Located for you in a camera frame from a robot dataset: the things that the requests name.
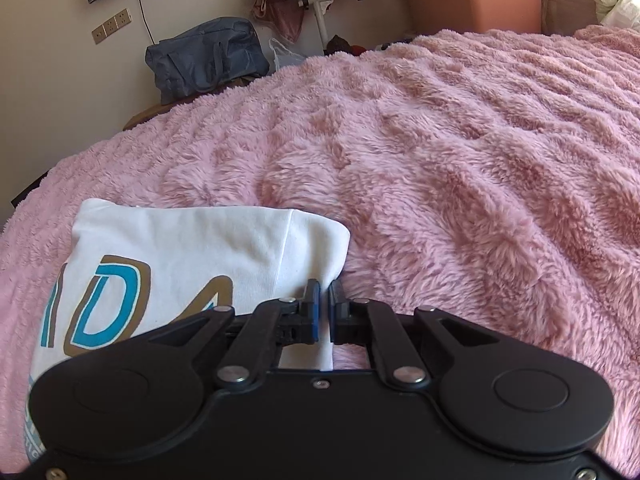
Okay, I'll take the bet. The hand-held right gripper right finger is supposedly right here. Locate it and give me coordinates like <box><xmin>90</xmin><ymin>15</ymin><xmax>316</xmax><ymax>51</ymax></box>
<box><xmin>327</xmin><ymin>280</ymin><xmax>501</xmax><ymax>394</ymax></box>

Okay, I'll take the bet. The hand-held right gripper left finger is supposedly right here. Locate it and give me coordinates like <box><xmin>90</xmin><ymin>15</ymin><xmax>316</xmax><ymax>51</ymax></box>
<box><xmin>160</xmin><ymin>279</ymin><xmax>322</xmax><ymax>394</ymax></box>

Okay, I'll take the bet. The white sweatshirt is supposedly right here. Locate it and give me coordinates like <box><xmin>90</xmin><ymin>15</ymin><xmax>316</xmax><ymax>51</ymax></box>
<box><xmin>22</xmin><ymin>198</ymin><xmax>351</xmax><ymax>466</ymax></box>

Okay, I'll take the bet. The dark clothes heap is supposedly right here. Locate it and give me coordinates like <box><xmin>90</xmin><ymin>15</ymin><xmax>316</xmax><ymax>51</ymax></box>
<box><xmin>322</xmin><ymin>35</ymin><xmax>391</xmax><ymax>57</ymax></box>

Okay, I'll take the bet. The pink fluffy blanket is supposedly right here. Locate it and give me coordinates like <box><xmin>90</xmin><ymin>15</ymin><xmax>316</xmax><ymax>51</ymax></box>
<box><xmin>0</xmin><ymin>25</ymin><xmax>640</xmax><ymax>471</ymax></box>

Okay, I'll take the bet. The clear plastic bag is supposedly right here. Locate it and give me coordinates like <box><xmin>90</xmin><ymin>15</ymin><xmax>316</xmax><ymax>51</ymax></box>
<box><xmin>269</xmin><ymin>37</ymin><xmax>307</xmax><ymax>71</ymax></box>

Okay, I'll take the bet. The blue duffel bag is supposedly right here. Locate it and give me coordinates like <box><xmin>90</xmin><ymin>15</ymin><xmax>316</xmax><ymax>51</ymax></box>
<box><xmin>145</xmin><ymin>16</ymin><xmax>271</xmax><ymax>106</ymax></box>

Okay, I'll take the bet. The pink cloth pile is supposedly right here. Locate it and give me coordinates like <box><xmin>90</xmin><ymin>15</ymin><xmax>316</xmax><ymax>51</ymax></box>
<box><xmin>251</xmin><ymin>0</ymin><xmax>313</xmax><ymax>46</ymax></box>

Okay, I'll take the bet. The white crumpled cloth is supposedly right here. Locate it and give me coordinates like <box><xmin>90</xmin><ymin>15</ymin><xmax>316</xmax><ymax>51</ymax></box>
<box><xmin>589</xmin><ymin>0</ymin><xmax>640</xmax><ymax>31</ymax></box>

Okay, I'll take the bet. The black cable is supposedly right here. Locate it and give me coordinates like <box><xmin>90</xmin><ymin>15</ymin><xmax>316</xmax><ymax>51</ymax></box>
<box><xmin>131</xmin><ymin>0</ymin><xmax>156</xmax><ymax>43</ymax></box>

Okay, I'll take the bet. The wall power outlet strip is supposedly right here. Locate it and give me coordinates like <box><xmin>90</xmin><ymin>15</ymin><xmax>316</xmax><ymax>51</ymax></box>
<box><xmin>91</xmin><ymin>8</ymin><xmax>132</xmax><ymax>44</ymax></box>

